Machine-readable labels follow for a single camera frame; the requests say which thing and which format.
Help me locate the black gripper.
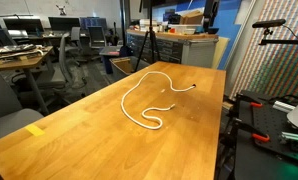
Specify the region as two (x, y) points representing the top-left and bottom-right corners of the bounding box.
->
(203, 0), (221, 33)

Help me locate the white rope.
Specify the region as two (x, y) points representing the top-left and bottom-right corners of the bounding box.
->
(120, 70), (197, 131)

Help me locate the brown cardboard box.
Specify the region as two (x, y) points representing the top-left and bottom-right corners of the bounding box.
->
(179, 9), (205, 25)

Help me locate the blue partition panel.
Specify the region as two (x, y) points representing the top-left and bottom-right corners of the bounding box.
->
(152, 0), (243, 71)

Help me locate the white tray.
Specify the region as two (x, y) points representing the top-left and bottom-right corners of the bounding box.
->
(168, 23), (202, 36)

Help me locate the tan foam board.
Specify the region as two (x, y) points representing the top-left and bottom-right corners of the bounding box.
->
(211, 36), (231, 71)

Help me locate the black equipment case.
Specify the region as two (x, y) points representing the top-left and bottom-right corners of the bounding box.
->
(162, 9), (182, 25)

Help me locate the black tripod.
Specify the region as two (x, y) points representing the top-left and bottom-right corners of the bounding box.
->
(134, 0), (162, 73)

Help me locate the white container stack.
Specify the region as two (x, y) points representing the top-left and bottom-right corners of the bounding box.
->
(138, 18), (161, 33)

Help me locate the multicolour patterned panel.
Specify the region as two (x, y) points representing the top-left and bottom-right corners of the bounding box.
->
(229, 0), (298, 101)

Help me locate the black vertical pole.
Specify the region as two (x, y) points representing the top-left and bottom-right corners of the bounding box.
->
(119, 0), (127, 48)

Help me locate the cardboard sheet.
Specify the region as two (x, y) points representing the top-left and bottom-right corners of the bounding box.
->
(112, 57), (134, 75)

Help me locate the dark side table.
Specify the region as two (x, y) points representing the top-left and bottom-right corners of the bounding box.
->
(98, 45), (124, 75)

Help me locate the gray plastic bin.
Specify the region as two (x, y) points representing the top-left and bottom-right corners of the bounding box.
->
(109, 55), (151, 82)

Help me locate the dark mesh office chair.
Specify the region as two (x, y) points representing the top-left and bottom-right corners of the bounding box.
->
(87, 25), (107, 49)

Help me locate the aluminum extrusion bar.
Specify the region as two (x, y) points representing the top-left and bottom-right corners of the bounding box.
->
(280, 131), (298, 145)
(272, 99), (297, 114)

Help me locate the blue lit monitor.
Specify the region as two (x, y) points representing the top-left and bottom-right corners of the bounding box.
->
(79, 17), (108, 32)

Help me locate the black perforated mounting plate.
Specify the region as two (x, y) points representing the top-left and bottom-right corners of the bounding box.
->
(235, 89), (298, 165)

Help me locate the small gray chair back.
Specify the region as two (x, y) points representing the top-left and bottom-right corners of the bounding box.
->
(69, 26), (82, 51)

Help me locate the small gray drone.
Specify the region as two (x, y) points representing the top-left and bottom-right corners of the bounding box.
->
(55, 4), (69, 16)

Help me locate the gray swivel office chair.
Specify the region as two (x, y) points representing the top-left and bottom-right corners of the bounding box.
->
(35, 32), (88, 101)

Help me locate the wooden office desk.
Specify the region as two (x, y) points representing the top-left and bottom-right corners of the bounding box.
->
(0, 45), (55, 117)

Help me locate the flat dark keyboard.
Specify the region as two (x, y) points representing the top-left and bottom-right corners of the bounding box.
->
(0, 43), (37, 55)

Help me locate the yellow tape piece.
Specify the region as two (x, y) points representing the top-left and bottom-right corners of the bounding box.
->
(24, 123), (46, 138)

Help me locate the gray padded chair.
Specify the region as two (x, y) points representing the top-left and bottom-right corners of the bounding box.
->
(0, 59), (45, 145)

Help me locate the black stereo camera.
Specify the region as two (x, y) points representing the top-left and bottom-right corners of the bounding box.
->
(251, 18), (287, 29)

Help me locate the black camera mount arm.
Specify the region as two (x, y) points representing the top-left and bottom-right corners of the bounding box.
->
(258, 28), (298, 50)

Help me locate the black clamp orange handle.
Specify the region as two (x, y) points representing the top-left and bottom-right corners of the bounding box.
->
(230, 118), (271, 144)
(234, 93), (266, 118)

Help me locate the thick black base cable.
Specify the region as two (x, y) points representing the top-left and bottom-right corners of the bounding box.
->
(268, 94), (298, 104)

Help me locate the white cord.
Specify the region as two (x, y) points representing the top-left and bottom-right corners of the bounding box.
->
(28, 48), (45, 58)

